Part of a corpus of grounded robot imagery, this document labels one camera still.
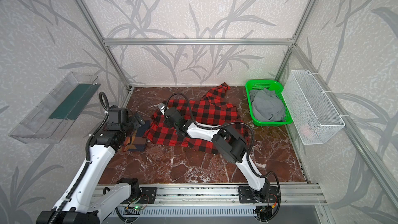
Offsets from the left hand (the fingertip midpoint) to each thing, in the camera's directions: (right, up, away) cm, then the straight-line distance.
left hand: (137, 115), depth 78 cm
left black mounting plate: (+7, -38, -5) cm, 39 cm away
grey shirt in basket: (+75, +4, +24) cm, 79 cm away
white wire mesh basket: (+79, +1, -17) cm, 81 cm away
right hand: (+13, +4, +14) cm, 19 cm away
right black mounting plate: (+54, -38, -5) cm, 67 cm away
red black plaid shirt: (+40, +2, +27) cm, 48 cm away
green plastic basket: (+83, +19, +36) cm, 92 cm away
